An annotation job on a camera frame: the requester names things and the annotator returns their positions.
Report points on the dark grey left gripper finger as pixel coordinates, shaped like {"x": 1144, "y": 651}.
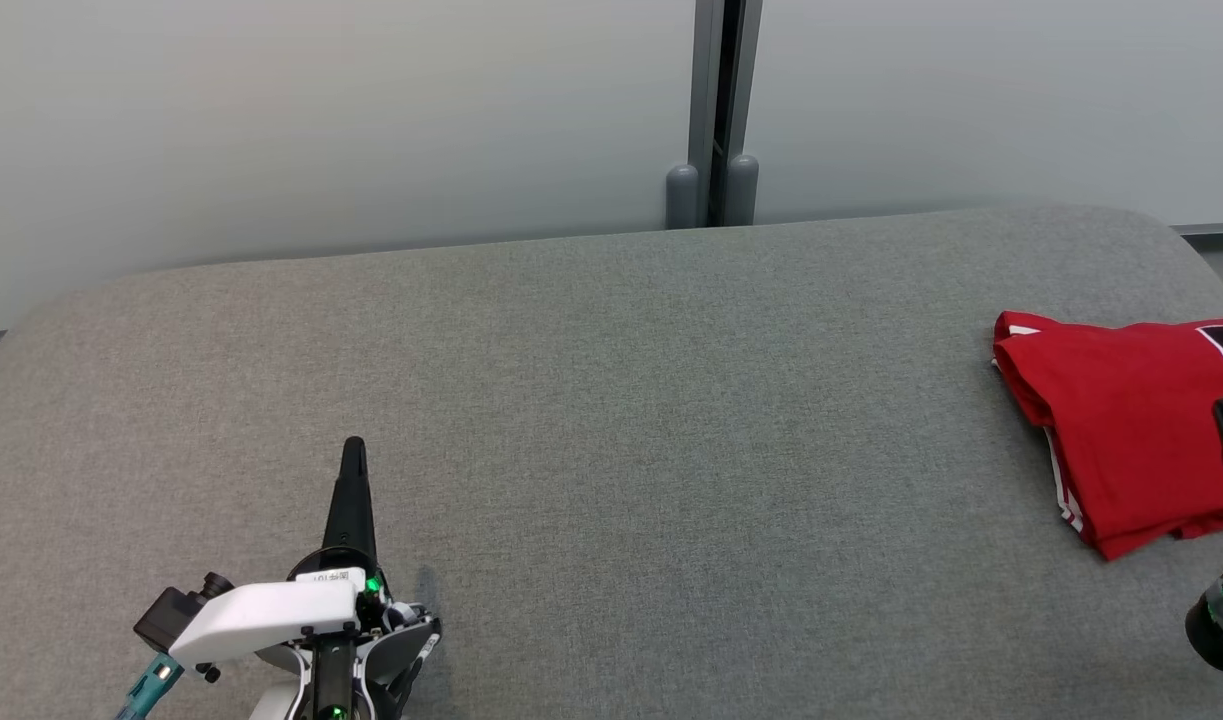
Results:
{"x": 351, "y": 520}

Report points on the grey metal partition post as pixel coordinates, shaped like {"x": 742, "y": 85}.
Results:
{"x": 704, "y": 100}

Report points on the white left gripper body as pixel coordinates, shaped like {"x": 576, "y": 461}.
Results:
{"x": 271, "y": 615}

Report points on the red shirt with white sleeves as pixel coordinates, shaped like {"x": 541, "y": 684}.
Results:
{"x": 1121, "y": 420}

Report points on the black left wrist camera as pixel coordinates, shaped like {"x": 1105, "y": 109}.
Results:
{"x": 171, "y": 612}

